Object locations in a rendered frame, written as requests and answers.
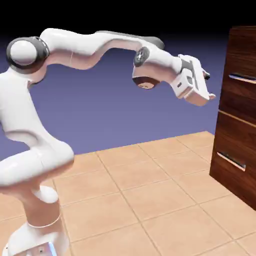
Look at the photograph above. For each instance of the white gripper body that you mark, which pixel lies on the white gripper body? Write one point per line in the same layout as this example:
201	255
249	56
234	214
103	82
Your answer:
198	80

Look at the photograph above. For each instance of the dark wood drawer front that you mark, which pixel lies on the dark wood drawer front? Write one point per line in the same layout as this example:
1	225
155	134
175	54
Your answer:
238	96
230	138

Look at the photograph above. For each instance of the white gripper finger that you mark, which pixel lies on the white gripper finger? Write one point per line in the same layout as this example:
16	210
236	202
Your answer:
207	75
212	96

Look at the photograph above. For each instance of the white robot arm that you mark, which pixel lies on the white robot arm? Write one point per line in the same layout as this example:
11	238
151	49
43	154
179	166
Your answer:
24	112

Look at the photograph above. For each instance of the dark wood cabinet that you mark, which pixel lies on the dark wood cabinet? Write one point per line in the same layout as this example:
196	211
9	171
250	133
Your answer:
236	50

